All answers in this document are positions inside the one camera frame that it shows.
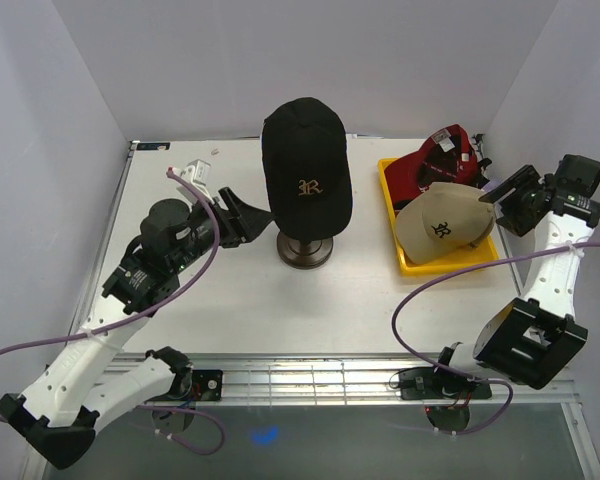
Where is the purple cable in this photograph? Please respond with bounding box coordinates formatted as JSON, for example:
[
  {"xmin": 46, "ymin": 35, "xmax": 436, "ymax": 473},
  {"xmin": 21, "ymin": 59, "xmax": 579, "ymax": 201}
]
[
  {"xmin": 0, "ymin": 167, "xmax": 219, "ymax": 431},
  {"xmin": 391, "ymin": 164, "xmax": 600, "ymax": 366}
]

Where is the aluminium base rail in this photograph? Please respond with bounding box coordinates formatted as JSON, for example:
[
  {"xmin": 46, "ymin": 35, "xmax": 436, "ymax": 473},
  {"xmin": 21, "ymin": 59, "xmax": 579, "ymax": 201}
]
[{"xmin": 35, "ymin": 352, "xmax": 581, "ymax": 407}]

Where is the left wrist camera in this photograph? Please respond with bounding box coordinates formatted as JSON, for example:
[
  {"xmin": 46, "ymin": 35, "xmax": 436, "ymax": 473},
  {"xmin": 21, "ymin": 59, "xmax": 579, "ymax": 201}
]
[{"xmin": 167, "ymin": 159, "xmax": 213, "ymax": 202}]

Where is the lavender baseball cap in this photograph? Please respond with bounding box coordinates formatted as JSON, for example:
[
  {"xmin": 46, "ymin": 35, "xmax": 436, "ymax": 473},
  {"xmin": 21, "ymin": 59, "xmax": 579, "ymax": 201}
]
[{"xmin": 480, "ymin": 180, "xmax": 503, "ymax": 203}]

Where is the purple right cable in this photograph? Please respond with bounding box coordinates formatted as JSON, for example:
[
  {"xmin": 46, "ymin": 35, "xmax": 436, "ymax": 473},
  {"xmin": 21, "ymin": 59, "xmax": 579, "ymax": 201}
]
[{"xmin": 391, "ymin": 164, "xmax": 600, "ymax": 366}]

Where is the red baseball cap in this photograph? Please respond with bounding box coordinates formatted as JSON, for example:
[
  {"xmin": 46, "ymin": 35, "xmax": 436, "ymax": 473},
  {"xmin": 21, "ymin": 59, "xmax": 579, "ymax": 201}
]
[{"xmin": 384, "ymin": 124, "xmax": 488, "ymax": 211}]

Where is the black baseball cap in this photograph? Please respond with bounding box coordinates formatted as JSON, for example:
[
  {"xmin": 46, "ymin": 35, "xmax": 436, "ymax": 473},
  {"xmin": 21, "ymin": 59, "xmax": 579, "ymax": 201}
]
[{"xmin": 261, "ymin": 97, "xmax": 353, "ymax": 241}]

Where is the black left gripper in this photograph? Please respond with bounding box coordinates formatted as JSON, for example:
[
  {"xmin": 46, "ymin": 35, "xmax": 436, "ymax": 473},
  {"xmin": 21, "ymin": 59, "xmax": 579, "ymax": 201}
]
[{"xmin": 170, "ymin": 186, "xmax": 274, "ymax": 272}]

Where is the beige mannequin head stand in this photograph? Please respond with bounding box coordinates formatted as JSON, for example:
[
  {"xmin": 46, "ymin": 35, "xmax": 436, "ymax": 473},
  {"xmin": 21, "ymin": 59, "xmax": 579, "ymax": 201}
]
[{"xmin": 276, "ymin": 231, "xmax": 334, "ymax": 270}]

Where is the beige baseball cap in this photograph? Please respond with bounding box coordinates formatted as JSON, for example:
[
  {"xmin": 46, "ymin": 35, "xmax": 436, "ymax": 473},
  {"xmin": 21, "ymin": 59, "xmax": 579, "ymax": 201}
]
[{"xmin": 394, "ymin": 182, "xmax": 496, "ymax": 265}]

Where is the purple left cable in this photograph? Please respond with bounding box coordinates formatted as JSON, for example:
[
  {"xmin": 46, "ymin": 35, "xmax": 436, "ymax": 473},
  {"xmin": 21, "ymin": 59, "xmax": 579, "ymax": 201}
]
[{"xmin": 0, "ymin": 167, "xmax": 219, "ymax": 431}]

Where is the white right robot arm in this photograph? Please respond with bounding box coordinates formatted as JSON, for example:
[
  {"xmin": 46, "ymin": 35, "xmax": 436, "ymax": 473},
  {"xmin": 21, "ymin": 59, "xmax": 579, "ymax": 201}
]
[{"xmin": 431, "ymin": 154, "xmax": 600, "ymax": 397}]

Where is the yellow plastic tray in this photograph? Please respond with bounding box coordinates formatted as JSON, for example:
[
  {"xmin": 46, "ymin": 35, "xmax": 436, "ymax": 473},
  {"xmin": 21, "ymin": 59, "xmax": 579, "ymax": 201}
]
[{"xmin": 377, "ymin": 158, "xmax": 499, "ymax": 276}]

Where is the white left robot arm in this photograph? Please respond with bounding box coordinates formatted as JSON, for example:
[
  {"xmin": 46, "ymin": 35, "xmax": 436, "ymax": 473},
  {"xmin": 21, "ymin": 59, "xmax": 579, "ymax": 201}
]
[{"xmin": 0, "ymin": 187, "xmax": 273, "ymax": 470}]

